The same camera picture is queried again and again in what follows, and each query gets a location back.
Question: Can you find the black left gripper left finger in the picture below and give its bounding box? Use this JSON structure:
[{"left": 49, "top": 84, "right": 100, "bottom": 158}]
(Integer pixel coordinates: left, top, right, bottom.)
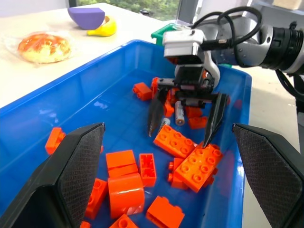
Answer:
[{"left": 0, "top": 122, "right": 106, "bottom": 228}]

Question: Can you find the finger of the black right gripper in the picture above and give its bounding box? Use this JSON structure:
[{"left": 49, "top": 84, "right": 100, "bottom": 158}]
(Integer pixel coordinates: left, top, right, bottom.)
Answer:
[
  {"left": 147, "top": 85, "right": 171, "bottom": 138},
  {"left": 203, "top": 93, "right": 230, "bottom": 149}
]

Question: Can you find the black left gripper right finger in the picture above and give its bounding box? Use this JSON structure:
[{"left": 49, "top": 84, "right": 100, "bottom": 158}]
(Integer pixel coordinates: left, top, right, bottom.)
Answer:
[{"left": 232, "top": 123, "right": 304, "bottom": 228}]

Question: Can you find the green plastic bin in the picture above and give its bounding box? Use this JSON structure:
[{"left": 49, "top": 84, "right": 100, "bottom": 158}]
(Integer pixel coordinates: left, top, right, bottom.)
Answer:
[{"left": 151, "top": 23, "right": 181, "bottom": 46}]

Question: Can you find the blue plastic bin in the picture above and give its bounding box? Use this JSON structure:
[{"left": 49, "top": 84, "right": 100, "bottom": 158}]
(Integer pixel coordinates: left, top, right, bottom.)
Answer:
[{"left": 0, "top": 39, "right": 253, "bottom": 228}]

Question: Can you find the white black battery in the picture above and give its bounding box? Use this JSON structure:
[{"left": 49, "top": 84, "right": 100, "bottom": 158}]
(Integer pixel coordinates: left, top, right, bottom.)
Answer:
[{"left": 158, "top": 117, "right": 171, "bottom": 130}]

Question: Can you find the white orange battery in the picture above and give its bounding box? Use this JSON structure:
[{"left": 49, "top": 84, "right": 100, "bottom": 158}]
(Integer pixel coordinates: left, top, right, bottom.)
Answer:
[{"left": 175, "top": 101, "right": 186, "bottom": 126}]

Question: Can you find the orange eight-stud brick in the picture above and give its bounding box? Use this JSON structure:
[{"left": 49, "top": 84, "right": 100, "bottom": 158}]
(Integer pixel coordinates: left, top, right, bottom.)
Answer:
[
  {"left": 174, "top": 142, "right": 224, "bottom": 193},
  {"left": 153, "top": 124, "right": 198, "bottom": 159}
]

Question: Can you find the orange hollow brick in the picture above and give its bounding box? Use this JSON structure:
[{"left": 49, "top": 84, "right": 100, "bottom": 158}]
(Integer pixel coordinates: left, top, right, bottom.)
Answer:
[{"left": 139, "top": 153, "right": 157, "bottom": 188}]

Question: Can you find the smooth orange block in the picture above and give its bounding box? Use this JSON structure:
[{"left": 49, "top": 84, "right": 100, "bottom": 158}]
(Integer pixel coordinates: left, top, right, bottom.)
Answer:
[{"left": 105, "top": 150, "right": 139, "bottom": 179}]

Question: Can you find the orange curved block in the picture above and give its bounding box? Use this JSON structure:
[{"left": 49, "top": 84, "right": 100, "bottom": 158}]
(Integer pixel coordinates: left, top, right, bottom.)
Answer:
[{"left": 107, "top": 172, "right": 146, "bottom": 219}]

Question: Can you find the yellow banana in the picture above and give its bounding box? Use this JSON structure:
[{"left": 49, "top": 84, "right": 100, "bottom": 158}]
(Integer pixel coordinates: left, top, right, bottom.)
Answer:
[{"left": 86, "top": 15, "right": 118, "bottom": 38}]

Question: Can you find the purple bowl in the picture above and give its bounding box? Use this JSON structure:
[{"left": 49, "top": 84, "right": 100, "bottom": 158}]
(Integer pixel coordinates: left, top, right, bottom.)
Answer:
[{"left": 67, "top": 7, "right": 106, "bottom": 30}]

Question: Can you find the wrapped round bread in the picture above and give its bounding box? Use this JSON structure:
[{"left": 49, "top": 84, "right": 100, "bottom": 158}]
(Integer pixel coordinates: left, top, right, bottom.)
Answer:
[{"left": 3, "top": 29, "right": 78, "bottom": 68}]

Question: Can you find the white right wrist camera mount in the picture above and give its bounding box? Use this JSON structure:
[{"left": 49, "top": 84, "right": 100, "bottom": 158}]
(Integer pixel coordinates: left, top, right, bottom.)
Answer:
[{"left": 162, "top": 29, "right": 221, "bottom": 94}]

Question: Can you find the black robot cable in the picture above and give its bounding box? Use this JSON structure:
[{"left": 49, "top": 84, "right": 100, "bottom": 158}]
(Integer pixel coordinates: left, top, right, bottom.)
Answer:
[{"left": 192, "top": 6, "right": 263, "bottom": 67}]

